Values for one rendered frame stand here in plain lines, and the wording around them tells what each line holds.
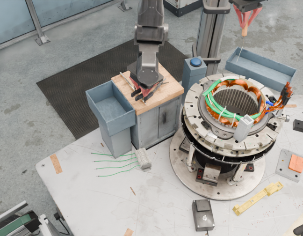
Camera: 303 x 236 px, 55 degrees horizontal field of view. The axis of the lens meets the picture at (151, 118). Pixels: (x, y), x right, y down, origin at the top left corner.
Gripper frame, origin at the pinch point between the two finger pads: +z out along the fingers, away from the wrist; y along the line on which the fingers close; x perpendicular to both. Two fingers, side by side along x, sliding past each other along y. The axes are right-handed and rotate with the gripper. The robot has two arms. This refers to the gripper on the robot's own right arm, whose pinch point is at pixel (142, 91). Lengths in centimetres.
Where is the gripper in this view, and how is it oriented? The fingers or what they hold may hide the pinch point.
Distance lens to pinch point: 94.9
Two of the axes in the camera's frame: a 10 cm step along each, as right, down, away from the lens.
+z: -1.1, 5.8, 8.1
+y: 6.8, 6.3, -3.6
